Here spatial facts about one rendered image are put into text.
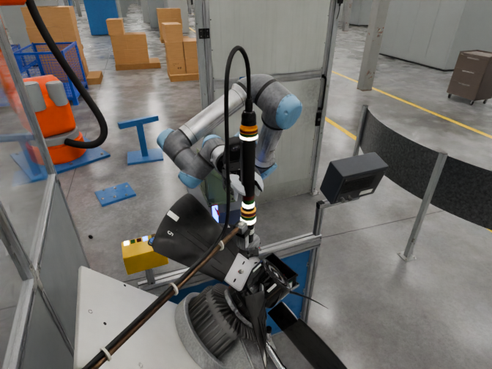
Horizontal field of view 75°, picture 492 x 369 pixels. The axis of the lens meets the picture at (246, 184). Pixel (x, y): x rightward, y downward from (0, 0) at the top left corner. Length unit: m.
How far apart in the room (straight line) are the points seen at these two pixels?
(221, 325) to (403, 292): 2.01
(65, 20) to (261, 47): 6.31
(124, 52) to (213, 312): 9.29
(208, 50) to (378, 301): 2.22
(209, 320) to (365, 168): 0.98
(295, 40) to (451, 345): 2.44
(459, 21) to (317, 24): 7.69
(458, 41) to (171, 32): 7.26
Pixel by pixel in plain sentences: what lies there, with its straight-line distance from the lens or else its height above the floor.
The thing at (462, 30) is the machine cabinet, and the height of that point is 1.01.
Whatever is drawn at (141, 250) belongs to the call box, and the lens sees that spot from 1.31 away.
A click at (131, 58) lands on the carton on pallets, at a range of 9.95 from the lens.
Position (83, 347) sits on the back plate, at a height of 1.35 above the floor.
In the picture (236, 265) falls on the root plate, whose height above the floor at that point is 1.27.
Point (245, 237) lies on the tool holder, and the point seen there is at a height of 1.35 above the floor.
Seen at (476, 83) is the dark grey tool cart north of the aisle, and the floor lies 0.42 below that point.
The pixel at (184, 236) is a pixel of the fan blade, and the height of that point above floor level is 1.38.
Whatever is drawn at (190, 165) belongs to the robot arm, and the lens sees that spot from 1.06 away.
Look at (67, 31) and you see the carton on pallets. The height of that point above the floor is 1.13.
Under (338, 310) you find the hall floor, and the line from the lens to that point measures 2.49.
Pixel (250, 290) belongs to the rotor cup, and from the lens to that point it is 0.93.
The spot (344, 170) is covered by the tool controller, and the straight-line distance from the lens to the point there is 1.48.
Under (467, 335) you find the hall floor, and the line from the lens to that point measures 2.71.
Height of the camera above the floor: 1.93
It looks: 32 degrees down
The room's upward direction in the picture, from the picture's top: straight up
